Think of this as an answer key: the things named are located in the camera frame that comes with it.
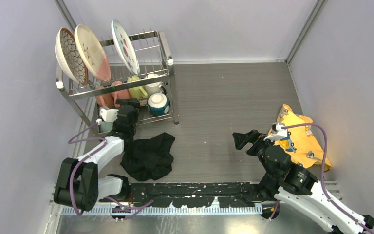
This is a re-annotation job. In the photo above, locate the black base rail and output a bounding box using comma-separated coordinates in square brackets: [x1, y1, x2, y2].
[111, 182, 276, 208]

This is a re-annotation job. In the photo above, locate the metal dish rack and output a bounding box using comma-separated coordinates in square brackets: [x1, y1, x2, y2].
[56, 31, 180, 127]

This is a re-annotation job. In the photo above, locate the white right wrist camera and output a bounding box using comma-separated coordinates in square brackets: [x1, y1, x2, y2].
[264, 122, 288, 141]

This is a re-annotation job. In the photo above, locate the flower pattern brown-rim plate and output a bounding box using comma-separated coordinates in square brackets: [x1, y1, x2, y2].
[55, 28, 88, 85]

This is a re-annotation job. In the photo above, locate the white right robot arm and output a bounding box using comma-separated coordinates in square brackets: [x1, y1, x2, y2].
[232, 130, 374, 234]

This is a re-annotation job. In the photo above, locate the dark blue bowl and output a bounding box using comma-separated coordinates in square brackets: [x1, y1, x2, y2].
[148, 93, 170, 116]

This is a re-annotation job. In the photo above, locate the white ribbed mug black handle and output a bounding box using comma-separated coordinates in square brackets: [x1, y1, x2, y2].
[144, 73, 167, 97]

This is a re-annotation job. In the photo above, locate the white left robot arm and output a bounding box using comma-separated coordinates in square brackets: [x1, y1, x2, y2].
[53, 99, 140, 215]

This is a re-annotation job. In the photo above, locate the light green mug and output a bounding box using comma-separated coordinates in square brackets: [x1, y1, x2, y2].
[127, 76, 149, 99]

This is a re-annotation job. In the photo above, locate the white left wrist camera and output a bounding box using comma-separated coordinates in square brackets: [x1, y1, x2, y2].
[96, 107, 118, 125]

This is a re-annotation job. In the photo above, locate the watermelon pattern plate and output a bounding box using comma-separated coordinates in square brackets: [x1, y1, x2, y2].
[111, 19, 140, 75]

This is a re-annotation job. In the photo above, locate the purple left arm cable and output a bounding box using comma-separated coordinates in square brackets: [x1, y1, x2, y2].
[67, 122, 154, 220]

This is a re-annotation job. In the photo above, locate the pink and cream plate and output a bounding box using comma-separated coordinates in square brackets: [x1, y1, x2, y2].
[74, 24, 111, 82]

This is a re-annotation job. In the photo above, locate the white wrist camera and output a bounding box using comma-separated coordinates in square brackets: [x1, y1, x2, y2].
[96, 107, 118, 125]
[264, 122, 288, 141]

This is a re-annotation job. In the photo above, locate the black cloth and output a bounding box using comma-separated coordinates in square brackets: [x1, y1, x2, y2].
[120, 132, 175, 182]

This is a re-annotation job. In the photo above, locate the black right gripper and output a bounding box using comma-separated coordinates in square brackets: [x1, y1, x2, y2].
[232, 128, 278, 177]

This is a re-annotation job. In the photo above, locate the yellow cartoon cloth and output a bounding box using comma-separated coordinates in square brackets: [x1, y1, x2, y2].
[274, 104, 324, 168]

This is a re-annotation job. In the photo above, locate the mint green bowl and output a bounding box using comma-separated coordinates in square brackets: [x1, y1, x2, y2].
[99, 122, 113, 133]

